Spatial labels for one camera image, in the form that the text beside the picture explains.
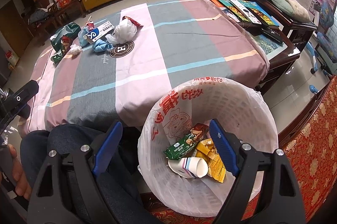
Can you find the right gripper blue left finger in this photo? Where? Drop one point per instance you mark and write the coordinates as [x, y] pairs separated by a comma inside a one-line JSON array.
[[104, 147]]

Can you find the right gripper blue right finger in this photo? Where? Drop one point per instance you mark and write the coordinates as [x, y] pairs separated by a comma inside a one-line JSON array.
[[227, 146]]

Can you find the yellow snack bag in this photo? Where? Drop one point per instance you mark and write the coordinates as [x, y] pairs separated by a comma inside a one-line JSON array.
[[206, 149]]

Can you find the green snack wrapper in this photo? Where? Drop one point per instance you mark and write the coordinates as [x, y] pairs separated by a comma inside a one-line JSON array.
[[186, 144]]

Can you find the white tissue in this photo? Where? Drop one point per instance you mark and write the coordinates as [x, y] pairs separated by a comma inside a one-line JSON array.
[[74, 49]]

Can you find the white blue label box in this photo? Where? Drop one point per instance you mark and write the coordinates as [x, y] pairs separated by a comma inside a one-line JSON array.
[[97, 33]]

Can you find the light blue glove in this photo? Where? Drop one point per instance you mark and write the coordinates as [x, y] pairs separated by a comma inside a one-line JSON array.
[[101, 46]]

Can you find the white plastic bag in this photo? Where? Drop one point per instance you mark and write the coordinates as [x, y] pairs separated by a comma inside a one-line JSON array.
[[123, 32]]

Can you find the red chip bag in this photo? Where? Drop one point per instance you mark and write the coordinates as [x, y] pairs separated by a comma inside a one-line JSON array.
[[134, 22]]

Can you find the white lined trash basket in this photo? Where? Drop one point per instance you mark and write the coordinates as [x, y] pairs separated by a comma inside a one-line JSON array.
[[239, 109]]

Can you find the person's left hand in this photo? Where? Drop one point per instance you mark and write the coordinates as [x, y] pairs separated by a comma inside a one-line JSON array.
[[22, 188]]

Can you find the dark green tissue box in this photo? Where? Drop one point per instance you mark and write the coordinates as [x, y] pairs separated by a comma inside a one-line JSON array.
[[69, 30]]

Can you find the striped pink grey tablecloth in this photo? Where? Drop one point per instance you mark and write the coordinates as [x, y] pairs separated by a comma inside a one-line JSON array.
[[179, 40]]

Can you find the red gold patterned sofa cushion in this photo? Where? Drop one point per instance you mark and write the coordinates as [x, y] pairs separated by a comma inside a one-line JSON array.
[[309, 142]]

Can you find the wooden armchair with bag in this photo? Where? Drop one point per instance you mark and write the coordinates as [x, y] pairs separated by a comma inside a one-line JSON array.
[[43, 16]]

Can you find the black remote control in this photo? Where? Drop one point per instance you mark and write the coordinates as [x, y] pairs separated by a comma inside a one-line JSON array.
[[272, 34]]

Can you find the dark wooden side table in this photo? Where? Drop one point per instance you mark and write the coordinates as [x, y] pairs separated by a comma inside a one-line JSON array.
[[294, 34]]

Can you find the white remote control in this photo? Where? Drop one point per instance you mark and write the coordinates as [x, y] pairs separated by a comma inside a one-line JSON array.
[[246, 12]]

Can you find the colourful picture book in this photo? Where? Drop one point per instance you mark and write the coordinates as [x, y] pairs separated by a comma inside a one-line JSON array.
[[261, 13]]

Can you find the green beige cushion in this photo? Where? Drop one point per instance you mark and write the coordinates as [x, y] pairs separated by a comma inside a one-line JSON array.
[[293, 9]]

